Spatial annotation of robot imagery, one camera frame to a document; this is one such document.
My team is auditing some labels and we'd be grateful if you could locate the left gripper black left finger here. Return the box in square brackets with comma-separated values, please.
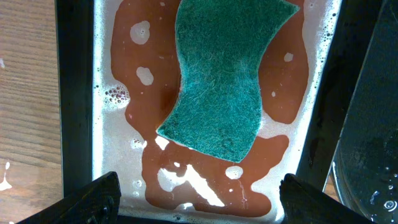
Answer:
[18, 172, 121, 224]

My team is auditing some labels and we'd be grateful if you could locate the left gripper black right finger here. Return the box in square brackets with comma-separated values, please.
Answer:
[279, 174, 373, 224]

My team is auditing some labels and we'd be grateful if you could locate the green and yellow sponge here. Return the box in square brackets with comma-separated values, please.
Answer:
[157, 0, 299, 163]

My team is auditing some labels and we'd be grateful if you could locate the round black tray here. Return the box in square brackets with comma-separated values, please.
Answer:
[331, 0, 397, 223]

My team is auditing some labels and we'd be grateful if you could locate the rectangular tray with red water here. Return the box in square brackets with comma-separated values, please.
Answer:
[55, 0, 381, 223]

